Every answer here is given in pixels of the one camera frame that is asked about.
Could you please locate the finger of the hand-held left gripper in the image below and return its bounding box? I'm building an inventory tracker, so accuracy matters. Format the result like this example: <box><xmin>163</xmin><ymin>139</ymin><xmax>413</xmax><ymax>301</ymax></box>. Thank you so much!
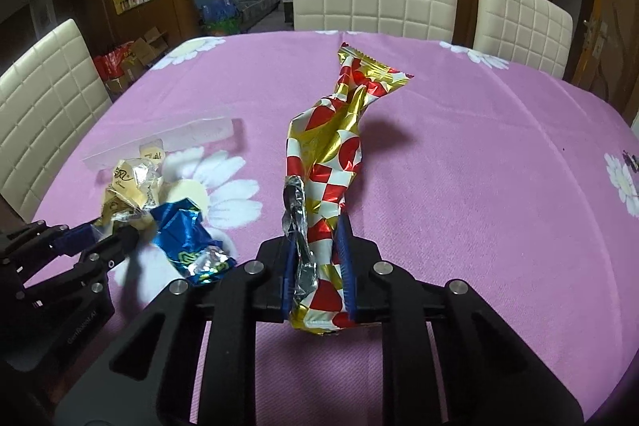
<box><xmin>0</xmin><ymin>220</ymin><xmax>103</xmax><ymax>279</ymax></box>
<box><xmin>17</xmin><ymin>228</ymin><xmax>144</xmax><ymax>307</ymax></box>

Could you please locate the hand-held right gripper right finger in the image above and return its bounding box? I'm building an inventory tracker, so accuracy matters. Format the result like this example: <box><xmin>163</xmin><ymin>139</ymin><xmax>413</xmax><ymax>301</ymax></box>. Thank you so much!
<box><xmin>335</xmin><ymin>212</ymin><xmax>585</xmax><ymax>426</ymax></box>

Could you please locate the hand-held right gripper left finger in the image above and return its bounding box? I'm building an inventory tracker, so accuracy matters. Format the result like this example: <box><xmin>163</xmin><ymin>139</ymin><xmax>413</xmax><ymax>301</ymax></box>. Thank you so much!
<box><xmin>54</xmin><ymin>236</ymin><xmax>300</xmax><ymax>426</ymax></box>

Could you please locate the gold cream wrapper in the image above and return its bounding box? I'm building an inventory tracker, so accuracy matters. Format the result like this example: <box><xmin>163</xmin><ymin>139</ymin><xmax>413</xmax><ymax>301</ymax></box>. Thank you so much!
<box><xmin>102</xmin><ymin>147</ymin><xmax>165</xmax><ymax>227</ymax></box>

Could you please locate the red gold foil wrapper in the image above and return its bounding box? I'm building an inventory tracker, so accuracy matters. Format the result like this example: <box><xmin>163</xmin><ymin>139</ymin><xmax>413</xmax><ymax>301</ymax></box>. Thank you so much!
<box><xmin>282</xmin><ymin>43</ymin><xmax>415</xmax><ymax>337</ymax></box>

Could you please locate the blue foil wrapper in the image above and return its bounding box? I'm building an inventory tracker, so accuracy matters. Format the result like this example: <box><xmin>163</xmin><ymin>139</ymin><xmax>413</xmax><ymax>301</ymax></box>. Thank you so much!
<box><xmin>150</xmin><ymin>199</ymin><xmax>238</xmax><ymax>287</ymax></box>

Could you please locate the clear plastic tray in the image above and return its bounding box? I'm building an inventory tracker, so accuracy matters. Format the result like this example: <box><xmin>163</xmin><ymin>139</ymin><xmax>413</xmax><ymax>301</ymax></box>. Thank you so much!
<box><xmin>82</xmin><ymin>117</ymin><xmax>245</xmax><ymax>172</ymax></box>

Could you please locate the purple floral tablecloth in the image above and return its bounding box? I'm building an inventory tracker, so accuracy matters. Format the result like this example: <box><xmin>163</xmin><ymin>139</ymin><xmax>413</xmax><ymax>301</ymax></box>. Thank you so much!
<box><xmin>30</xmin><ymin>29</ymin><xmax>639</xmax><ymax>426</ymax></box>

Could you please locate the open cardboard box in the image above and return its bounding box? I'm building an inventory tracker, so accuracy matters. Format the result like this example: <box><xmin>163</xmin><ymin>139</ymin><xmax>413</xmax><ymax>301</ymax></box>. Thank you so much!
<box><xmin>131</xmin><ymin>27</ymin><xmax>169</xmax><ymax>68</ymax></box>

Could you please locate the wooden cabinet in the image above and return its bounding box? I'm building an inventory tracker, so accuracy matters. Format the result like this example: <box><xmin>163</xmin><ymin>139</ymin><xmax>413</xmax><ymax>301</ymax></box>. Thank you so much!
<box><xmin>112</xmin><ymin>0</ymin><xmax>200</xmax><ymax>52</ymax></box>

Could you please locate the colourful plastic bag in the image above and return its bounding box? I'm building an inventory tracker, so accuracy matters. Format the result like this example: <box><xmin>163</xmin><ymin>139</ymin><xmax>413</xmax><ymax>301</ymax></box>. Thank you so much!
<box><xmin>200</xmin><ymin>2</ymin><xmax>241</xmax><ymax>36</ymax></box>

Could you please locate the wooden door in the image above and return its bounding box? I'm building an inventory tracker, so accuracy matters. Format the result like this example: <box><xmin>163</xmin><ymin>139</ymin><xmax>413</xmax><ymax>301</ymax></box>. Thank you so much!
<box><xmin>574</xmin><ymin>0</ymin><xmax>639</xmax><ymax>117</ymax></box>

